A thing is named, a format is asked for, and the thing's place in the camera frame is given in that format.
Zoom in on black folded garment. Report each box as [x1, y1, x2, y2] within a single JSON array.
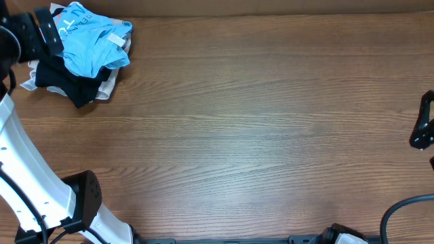
[[33, 6, 115, 109]]

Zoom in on light blue printed t-shirt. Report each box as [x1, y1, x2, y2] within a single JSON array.
[[39, 1, 134, 79]]

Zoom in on beige folded garment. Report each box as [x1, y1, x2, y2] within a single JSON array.
[[19, 2, 132, 101]]

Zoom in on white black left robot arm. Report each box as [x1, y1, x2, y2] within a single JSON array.
[[1, 2, 142, 244]]

